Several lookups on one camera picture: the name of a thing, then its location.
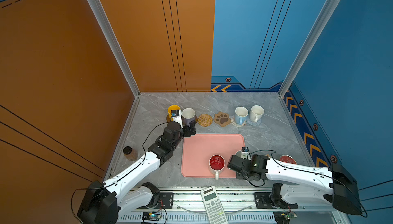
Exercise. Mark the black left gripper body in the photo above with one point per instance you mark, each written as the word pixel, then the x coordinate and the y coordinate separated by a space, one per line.
pixel 187 133

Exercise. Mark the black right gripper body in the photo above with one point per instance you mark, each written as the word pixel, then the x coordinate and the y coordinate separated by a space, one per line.
pixel 242 176

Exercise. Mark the white mug purple handle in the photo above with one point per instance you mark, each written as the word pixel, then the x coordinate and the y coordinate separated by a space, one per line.
pixel 188 116

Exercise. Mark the rattan woven round coaster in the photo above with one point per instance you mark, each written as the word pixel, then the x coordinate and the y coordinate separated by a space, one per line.
pixel 205 120

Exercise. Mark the white mug red inside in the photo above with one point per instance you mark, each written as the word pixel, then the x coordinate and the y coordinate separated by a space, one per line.
pixel 216 165

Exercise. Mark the yellow mug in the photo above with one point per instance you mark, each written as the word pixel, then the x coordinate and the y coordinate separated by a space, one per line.
pixel 169 111

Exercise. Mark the cork paw print coaster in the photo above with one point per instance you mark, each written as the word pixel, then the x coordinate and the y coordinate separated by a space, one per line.
pixel 222 119

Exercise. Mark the light blue woven coaster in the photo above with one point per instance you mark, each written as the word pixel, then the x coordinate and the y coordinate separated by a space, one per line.
pixel 253 123

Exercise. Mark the white mug blue handle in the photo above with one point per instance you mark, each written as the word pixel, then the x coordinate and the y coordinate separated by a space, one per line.
pixel 241 114

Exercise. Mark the multicolour woven round coaster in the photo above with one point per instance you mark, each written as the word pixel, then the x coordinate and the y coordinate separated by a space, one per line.
pixel 233 122

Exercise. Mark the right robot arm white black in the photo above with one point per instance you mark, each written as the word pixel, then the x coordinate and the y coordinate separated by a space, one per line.
pixel 296 184

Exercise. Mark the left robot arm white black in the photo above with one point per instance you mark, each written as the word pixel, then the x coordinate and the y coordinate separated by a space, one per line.
pixel 132 171

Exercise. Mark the pink tray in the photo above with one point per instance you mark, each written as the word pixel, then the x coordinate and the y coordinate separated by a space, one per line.
pixel 198 149

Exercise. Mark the red round tin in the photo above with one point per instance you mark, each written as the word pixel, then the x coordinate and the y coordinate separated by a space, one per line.
pixel 287 159

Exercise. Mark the white calculator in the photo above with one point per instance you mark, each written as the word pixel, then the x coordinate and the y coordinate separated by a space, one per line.
pixel 213 206

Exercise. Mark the brown spice jar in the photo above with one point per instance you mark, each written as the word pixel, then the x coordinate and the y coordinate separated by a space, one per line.
pixel 130 153

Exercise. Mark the right circuit board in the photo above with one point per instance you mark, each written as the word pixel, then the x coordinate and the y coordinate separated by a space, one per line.
pixel 284 217

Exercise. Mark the circuit board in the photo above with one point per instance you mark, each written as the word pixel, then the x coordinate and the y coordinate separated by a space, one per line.
pixel 284 217
pixel 151 217

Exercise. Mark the left circuit board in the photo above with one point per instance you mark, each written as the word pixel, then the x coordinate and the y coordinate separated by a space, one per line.
pixel 151 217

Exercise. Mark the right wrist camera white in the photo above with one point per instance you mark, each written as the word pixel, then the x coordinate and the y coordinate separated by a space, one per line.
pixel 245 154

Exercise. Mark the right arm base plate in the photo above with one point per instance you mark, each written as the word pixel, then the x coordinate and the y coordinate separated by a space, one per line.
pixel 265 200

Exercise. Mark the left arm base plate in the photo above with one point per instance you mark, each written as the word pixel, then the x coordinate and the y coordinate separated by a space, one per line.
pixel 164 199

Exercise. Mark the aluminium front rail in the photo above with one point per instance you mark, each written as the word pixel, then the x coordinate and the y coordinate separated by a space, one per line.
pixel 194 207

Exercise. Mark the aluminium frame post left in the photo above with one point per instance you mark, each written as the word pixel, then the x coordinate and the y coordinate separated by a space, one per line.
pixel 106 28

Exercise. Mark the aluminium frame post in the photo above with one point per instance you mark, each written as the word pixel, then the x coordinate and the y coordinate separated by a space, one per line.
pixel 320 23
pixel 106 28

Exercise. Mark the aluminium frame post right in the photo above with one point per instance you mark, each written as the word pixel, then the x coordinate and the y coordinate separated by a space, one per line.
pixel 320 23

